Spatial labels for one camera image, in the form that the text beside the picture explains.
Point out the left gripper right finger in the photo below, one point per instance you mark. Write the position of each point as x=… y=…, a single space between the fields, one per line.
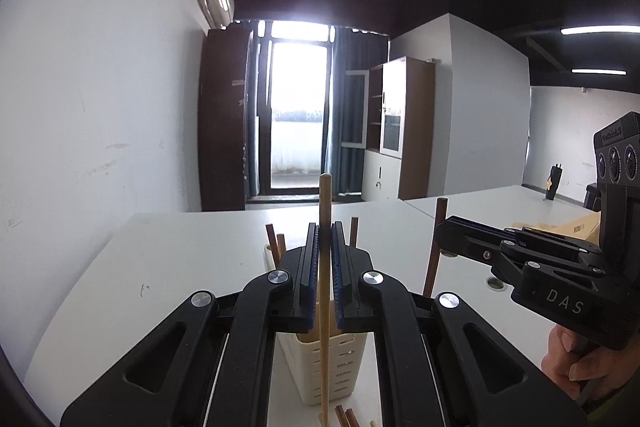
x=439 y=362

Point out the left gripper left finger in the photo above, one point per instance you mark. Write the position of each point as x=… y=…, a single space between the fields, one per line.
x=209 y=362

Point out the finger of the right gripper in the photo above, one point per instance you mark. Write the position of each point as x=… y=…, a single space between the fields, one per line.
x=525 y=258

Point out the dark brown chopstick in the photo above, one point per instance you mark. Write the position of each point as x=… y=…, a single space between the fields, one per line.
x=432 y=265
x=273 y=245
x=353 y=231

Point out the person's right hand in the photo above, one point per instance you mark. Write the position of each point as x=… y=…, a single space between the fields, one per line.
x=567 y=369

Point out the white and brown cabinet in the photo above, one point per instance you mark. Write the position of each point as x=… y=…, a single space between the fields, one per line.
x=397 y=160

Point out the black office chair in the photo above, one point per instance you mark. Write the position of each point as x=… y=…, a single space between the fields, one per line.
x=592 y=200

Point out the small black device on table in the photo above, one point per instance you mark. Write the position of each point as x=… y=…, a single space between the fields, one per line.
x=553 y=181

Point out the ceiling light strip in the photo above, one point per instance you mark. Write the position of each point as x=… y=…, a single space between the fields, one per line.
x=599 y=71
x=601 y=29

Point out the dark blue curtain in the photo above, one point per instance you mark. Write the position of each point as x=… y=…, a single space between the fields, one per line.
x=353 y=52

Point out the bright glass balcony door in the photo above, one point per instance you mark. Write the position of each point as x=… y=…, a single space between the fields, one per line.
x=294 y=62

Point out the dark brown tall cabinet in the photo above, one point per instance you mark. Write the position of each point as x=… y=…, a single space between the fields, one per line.
x=221 y=119

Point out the table cable grommet near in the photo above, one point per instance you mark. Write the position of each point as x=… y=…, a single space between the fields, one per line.
x=495 y=284

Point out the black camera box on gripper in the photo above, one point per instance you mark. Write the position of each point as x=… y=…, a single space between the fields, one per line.
x=616 y=148

